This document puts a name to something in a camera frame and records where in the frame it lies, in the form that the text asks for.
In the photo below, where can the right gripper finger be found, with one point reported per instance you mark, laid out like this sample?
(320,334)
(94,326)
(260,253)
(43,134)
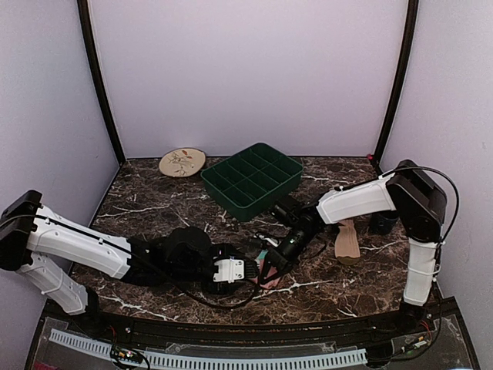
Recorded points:
(280,272)
(264,277)

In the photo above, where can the dark blue mug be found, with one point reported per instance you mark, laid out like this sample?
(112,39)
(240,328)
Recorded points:
(382,223)

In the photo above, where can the small circuit board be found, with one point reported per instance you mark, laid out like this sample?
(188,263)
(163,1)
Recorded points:
(125,356)

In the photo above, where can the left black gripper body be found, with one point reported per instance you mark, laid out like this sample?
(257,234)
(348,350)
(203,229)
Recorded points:
(223,249)

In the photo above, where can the right black frame post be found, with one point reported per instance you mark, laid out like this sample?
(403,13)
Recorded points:
(398,83)

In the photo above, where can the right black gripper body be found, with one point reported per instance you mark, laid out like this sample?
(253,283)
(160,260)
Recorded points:
(293,249)

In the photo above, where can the beige floral plate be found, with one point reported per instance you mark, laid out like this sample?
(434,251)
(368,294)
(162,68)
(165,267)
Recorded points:
(182,162)

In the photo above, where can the pink patterned sock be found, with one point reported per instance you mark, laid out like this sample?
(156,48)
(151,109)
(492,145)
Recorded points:
(261,256)

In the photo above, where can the white slotted cable duct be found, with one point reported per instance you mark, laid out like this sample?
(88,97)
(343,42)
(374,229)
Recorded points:
(201,357)

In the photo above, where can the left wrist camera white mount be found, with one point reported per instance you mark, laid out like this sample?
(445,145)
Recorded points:
(229,270)

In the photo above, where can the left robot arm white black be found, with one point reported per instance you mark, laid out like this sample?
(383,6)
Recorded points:
(32,234)

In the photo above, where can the beige striped sock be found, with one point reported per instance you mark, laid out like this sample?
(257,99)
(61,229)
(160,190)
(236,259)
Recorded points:
(346,246)

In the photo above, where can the green divided organizer tray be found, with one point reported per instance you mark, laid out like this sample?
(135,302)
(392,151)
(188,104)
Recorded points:
(249,182)

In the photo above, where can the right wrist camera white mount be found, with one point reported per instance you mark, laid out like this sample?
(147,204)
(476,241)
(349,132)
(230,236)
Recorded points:
(264,241)

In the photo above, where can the black frame post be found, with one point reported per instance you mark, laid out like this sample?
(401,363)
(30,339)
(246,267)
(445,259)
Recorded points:
(97,80)
(398,83)

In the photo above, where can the black front table rail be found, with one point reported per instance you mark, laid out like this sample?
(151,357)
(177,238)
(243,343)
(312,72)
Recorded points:
(139,331)

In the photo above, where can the left black frame post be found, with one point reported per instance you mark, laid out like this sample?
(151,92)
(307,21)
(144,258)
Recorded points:
(97,80)

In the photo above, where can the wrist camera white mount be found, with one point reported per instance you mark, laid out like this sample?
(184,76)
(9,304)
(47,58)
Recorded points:
(264,241)
(229,270)

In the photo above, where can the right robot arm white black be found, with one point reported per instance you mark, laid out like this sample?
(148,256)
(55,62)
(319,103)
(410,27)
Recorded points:
(408,190)

